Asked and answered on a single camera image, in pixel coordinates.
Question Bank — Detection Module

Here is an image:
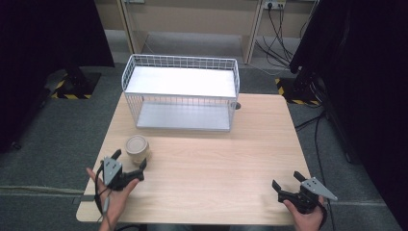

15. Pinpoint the black floor cable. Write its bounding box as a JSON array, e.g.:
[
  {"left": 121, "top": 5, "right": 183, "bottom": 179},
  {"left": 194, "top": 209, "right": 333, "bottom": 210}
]
[{"left": 293, "top": 110, "right": 337, "bottom": 231}]

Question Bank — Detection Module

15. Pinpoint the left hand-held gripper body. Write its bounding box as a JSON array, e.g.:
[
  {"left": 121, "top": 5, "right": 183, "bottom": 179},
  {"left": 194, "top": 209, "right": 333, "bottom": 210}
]
[{"left": 102, "top": 156, "right": 145, "bottom": 192}]

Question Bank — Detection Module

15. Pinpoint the black curtain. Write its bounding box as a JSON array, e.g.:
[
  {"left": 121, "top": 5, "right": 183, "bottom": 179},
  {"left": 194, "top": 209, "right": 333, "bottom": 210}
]
[
  {"left": 289, "top": 0, "right": 408, "bottom": 231},
  {"left": 0, "top": 0, "right": 115, "bottom": 154}
]

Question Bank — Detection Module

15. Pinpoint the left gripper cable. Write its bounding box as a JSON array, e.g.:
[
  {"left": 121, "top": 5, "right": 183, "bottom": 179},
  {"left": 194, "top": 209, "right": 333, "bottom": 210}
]
[{"left": 93, "top": 160, "right": 142, "bottom": 231}]

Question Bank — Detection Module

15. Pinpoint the black stand base with hazard stripes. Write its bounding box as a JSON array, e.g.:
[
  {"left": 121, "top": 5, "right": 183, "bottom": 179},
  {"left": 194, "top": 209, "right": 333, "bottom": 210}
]
[
  {"left": 44, "top": 65, "right": 102, "bottom": 100},
  {"left": 274, "top": 68, "right": 325, "bottom": 107}
]

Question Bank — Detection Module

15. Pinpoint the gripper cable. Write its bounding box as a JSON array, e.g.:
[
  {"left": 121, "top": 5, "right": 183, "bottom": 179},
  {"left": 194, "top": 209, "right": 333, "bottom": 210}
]
[
  {"left": 317, "top": 195, "right": 329, "bottom": 230},
  {"left": 93, "top": 160, "right": 142, "bottom": 231}
]

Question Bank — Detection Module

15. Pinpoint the person's right hand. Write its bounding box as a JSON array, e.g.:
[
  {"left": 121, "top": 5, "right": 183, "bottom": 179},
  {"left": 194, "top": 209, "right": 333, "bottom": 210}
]
[{"left": 282, "top": 195, "right": 325, "bottom": 231}]

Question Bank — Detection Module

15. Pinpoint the white wire two-tier shelf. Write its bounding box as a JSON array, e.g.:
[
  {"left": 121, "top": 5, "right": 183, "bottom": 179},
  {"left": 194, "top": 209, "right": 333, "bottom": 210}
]
[{"left": 120, "top": 53, "right": 242, "bottom": 133}]

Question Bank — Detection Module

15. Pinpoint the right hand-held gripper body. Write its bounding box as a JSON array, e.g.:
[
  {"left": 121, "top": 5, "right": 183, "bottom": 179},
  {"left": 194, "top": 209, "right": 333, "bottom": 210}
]
[{"left": 277, "top": 176, "right": 339, "bottom": 215}]

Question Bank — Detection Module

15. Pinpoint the wooden desk frame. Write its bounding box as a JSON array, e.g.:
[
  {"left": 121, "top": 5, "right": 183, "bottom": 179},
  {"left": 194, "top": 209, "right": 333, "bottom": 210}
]
[{"left": 94, "top": 0, "right": 319, "bottom": 64}]

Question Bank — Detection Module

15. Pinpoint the beige cup with lid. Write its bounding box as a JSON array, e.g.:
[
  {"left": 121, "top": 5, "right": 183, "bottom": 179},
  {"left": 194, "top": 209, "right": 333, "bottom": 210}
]
[{"left": 124, "top": 134, "right": 152, "bottom": 166}]

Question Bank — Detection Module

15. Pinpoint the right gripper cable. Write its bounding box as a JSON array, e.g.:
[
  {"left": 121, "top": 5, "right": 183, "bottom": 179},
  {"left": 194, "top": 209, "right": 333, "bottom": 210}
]
[{"left": 317, "top": 195, "right": 329, "bottom": 230}]

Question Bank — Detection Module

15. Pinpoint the person's left hand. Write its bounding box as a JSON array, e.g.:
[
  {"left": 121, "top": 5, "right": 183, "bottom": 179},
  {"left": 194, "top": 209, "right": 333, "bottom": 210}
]
[{"left": 86, "top": 167, "right": 140, "bottom": 226}]

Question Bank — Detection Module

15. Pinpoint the white power strip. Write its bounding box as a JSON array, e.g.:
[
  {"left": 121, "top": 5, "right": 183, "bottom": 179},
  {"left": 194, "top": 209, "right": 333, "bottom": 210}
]
[{"left": 263, "top": 0, "right": 287, "bottom": 10}]

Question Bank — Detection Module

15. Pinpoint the bundle of black cables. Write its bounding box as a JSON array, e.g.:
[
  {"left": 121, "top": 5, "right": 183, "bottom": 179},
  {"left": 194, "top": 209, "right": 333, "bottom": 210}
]
[{"left": 254, "top": 3, "right": 317, "bottom": 70}]

